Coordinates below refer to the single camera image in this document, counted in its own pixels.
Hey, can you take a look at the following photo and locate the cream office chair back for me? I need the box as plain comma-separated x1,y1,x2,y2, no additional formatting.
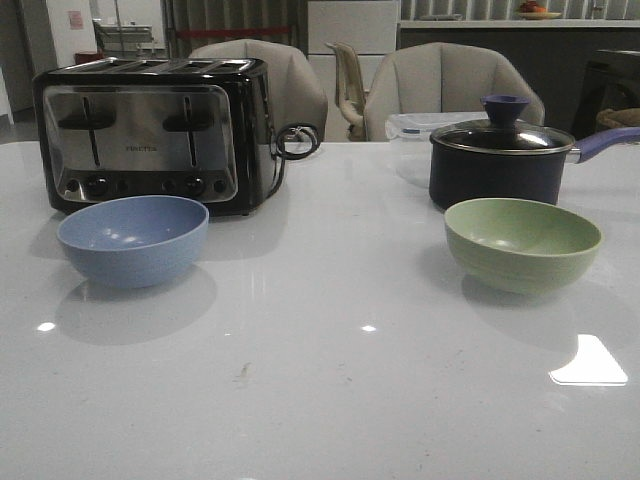
325,42,367,141

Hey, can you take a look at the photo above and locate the beige chair left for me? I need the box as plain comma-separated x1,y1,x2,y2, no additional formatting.
189,39,328,142

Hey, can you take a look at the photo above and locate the beige chair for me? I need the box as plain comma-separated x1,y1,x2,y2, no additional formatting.
364,42,545,142
189,39,328,142

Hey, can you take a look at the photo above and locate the fruit bowl on counter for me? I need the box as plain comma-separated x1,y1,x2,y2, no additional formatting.
515,0,562,20

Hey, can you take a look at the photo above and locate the black toaster power cable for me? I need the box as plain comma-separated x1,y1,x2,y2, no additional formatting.
266,122,322,200

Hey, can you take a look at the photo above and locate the green bowl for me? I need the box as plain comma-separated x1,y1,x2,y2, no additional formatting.
444,198,603,295

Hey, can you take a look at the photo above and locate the white cabinet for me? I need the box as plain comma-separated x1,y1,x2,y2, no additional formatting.
307,1,400,142

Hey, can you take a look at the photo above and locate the beige chair right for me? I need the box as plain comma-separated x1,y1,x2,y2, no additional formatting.
364,42,545,142

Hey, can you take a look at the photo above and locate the blue bowl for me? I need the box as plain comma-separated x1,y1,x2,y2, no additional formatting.
57,195,209,289

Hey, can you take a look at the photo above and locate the dark blue saucepan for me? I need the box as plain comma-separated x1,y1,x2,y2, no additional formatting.
429,127,639,209

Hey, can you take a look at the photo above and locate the glass pot lid blue knob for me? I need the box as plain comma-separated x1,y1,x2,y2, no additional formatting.
430,94,575,155

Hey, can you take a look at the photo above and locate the clear plastic food container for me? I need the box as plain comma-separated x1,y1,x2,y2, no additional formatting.
385,112,487,188

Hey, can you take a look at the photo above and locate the woven basket right edge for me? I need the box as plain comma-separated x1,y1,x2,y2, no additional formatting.
596,107,640,131

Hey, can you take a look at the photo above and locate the black chrome four-slot toaster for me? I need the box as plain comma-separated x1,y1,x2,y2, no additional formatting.
33,58,284,216

